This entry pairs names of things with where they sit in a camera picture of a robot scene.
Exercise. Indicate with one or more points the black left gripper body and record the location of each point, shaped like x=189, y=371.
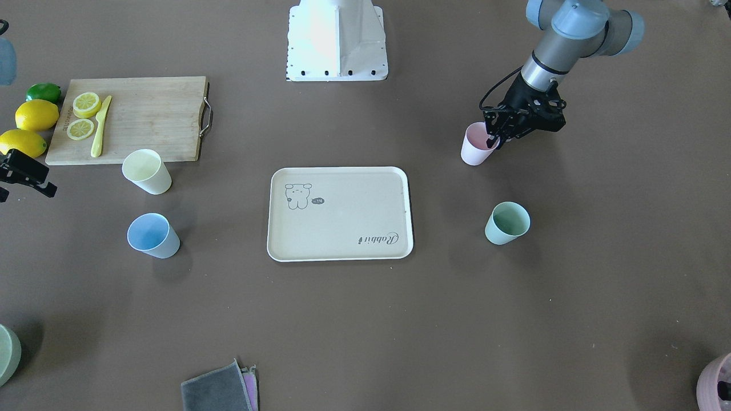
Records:
x=519, y=95

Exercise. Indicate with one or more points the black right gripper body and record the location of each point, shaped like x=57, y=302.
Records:
x=17, y=166

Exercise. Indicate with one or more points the pink cup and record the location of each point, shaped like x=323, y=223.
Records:
x=474, y=150

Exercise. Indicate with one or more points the green cup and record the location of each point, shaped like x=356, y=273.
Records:
x=508, y=221

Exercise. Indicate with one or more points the pale yellow cup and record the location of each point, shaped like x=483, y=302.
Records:
x=146, y=169

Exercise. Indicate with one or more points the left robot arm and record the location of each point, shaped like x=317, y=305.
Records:
x=572, y=30

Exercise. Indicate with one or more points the cream rabbit tray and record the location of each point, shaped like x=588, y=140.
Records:
x=339, y=214

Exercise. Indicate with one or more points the whole lemon lower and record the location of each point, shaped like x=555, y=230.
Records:
x=30, y=143

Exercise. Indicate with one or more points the whole lemon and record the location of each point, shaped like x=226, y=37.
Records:
x=30, y=143
x=36, y=115

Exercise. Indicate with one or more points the whole lemon upper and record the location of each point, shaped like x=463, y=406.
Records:
x=36, y=115

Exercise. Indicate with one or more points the lemon slice lower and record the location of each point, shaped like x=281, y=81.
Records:
x=80, y=129

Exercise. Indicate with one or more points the lemon slice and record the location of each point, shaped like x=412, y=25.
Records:
x=80, y=129
x=86, y=105

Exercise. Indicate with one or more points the yellow plastic knife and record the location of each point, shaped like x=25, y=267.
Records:
x=101, y=115

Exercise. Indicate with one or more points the green lime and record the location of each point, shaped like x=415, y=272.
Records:
x=49, y=92

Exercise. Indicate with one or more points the lemon slice upper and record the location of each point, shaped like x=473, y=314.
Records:
x=86, y=105

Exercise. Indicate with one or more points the blue cup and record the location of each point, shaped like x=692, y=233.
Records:
x=152, y=234

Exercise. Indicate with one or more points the wooden cutting board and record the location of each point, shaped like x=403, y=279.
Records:
x=165, y=114

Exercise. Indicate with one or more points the green bowl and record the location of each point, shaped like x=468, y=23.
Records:
x=11, y=351

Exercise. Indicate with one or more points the grey cloth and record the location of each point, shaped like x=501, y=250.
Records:
x=221, y=389

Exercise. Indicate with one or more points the pink cloth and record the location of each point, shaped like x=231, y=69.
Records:
x=250, y=379

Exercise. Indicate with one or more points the pink bowl with ice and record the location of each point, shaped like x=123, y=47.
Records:
x=712, y=389

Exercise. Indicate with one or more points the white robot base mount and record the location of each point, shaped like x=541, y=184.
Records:
x=336, y=41

